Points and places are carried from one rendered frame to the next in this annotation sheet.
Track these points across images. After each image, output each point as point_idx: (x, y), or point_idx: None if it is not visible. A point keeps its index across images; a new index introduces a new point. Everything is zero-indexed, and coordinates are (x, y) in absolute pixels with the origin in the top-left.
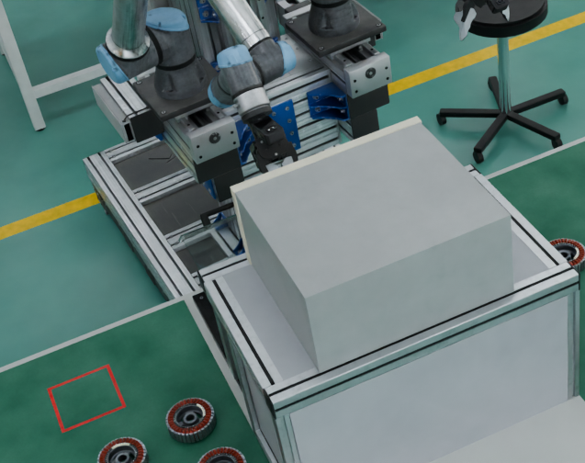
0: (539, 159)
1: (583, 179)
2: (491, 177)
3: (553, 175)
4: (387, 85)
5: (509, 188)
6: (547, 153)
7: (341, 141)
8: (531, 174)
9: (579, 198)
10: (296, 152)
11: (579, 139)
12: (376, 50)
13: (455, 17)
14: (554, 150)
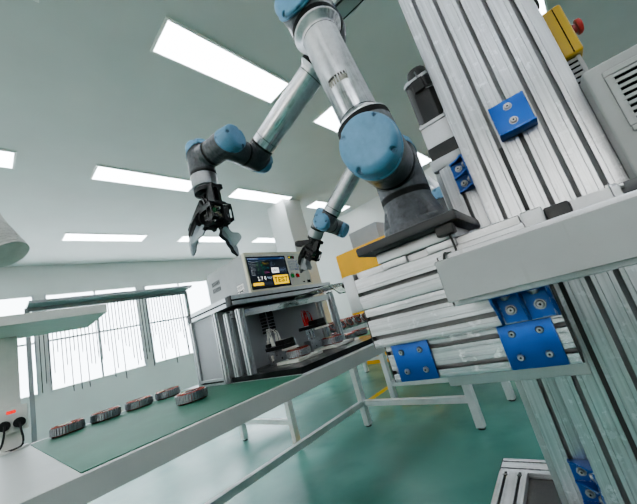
0: (193, 422)
1: (152, 429)
2: (245, 400)
3: (182, 421)
4: (367, 322)
5: (228, 402)
6: (182, 429)
7: (449, 383)
8: (205, 413)
9: (164, 420)
10: (298, 256)
11: (132, 452)
12: (367, 276)
13: (239, 236)
14: (172, 434)
